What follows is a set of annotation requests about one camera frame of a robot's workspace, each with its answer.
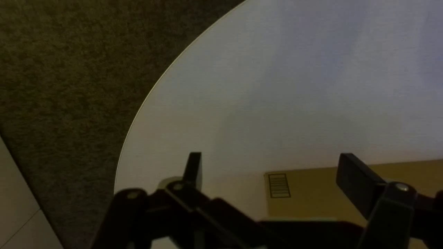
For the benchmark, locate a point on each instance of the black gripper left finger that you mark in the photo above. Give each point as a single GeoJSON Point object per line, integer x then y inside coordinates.
{"type": "Point", "coordinates": [153, 216]}

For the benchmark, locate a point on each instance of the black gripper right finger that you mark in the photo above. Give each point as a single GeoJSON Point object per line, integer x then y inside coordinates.
{"type": "Point", "coordinates": [392, 216]}

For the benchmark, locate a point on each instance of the brown cardboard box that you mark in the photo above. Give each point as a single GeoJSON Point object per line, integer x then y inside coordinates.
{"type": "Point", "coordinates": [314, 198]}

